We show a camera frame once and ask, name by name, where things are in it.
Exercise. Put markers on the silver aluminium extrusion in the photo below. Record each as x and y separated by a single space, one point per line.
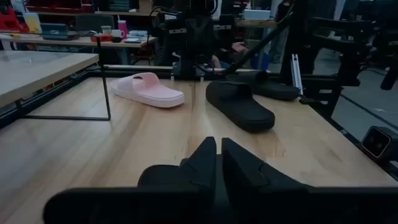
296 71

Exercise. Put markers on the grey laptop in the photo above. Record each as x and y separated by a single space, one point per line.
57 31

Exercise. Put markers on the red crates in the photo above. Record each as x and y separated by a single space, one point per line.
56 7

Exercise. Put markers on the stack of papers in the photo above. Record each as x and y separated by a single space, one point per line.
136 35

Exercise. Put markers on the blue bin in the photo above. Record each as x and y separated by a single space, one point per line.
262 60

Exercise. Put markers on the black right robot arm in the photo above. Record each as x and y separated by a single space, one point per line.
169 40

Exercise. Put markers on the pink slide sandal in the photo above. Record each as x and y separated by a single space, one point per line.
155 95

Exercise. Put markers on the person's hand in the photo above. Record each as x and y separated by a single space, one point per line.
239 47

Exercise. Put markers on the white mug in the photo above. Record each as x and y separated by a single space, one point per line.
116 33

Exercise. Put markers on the wooden shelf with black frame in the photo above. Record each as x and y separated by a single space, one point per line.
37 71

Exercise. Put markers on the black table-level camera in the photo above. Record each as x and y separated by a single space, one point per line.
377 144

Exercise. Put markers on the clear glass cup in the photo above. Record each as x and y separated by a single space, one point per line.
106 30

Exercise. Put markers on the red tray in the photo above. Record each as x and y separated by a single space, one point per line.
99 38

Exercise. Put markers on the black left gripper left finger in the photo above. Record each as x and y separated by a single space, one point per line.
200 165

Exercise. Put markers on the black slide sandal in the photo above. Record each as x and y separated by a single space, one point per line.
242 112
273 88
158 175

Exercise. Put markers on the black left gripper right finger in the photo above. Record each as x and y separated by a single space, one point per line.
242 171

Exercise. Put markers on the person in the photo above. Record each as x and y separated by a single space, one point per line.
281 12

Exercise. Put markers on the red storage bins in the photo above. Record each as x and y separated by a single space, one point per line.
9 21

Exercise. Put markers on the pale yellow sheet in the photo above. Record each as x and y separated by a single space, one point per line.
32 23

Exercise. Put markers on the cardboard box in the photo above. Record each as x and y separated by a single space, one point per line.
145 5

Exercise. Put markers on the white box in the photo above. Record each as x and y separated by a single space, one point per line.
256 14

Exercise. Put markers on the small black desk object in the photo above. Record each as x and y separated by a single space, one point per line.
116 40

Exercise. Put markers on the pink drinking bottle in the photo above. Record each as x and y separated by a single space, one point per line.
123 29

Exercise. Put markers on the wooden background desk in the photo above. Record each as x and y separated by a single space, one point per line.
77 42
255 23

